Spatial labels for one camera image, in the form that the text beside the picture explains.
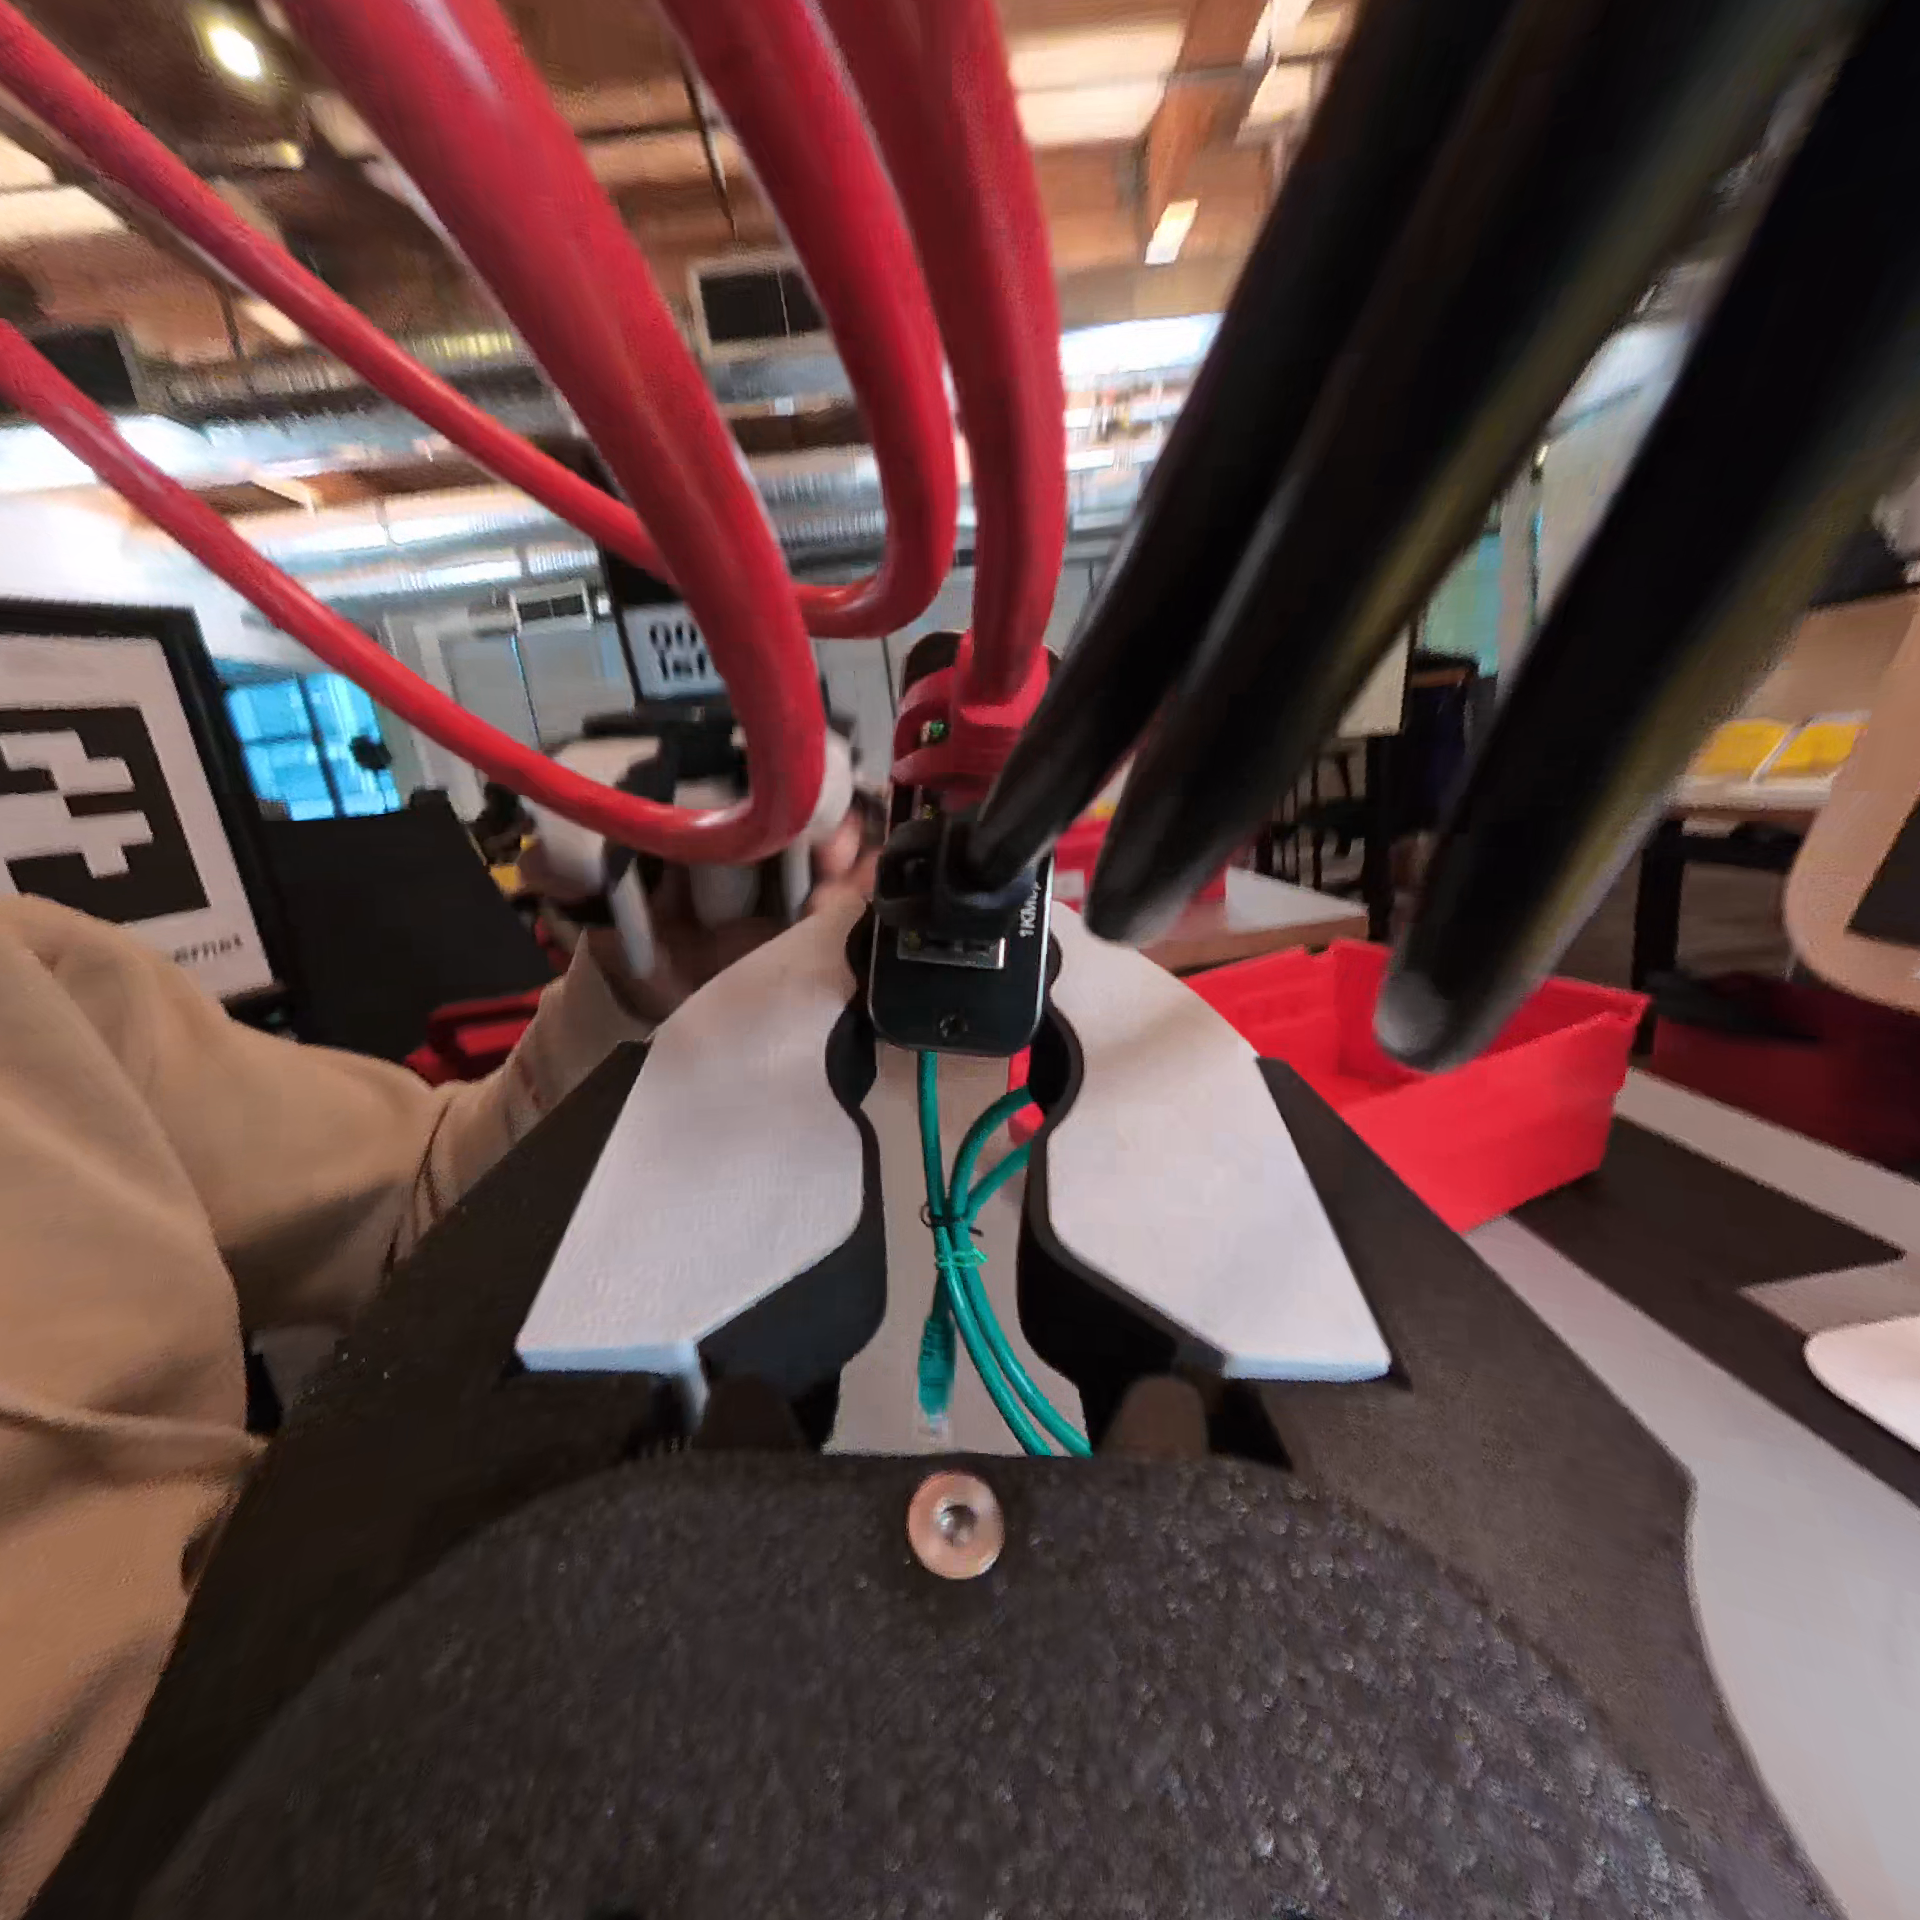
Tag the black ethernet splitter box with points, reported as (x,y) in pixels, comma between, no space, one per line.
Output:
(962,1004)

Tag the black-framed printed tag sign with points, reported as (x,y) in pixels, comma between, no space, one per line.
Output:
(88,812)

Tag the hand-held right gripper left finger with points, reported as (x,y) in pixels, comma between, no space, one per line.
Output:
(706,1186)

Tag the white air vent grille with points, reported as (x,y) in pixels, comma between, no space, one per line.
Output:
(758,308)

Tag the dark red crate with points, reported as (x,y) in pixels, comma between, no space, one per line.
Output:
(1770,1066)

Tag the red plastic basket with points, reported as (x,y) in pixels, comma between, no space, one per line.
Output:
(481,1037)

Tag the window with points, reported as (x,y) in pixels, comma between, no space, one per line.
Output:
(300,744)

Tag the red plastic bin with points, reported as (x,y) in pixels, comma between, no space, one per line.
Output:
(1501,1112)

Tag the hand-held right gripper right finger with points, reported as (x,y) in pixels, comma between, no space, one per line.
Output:
(1199,1186)

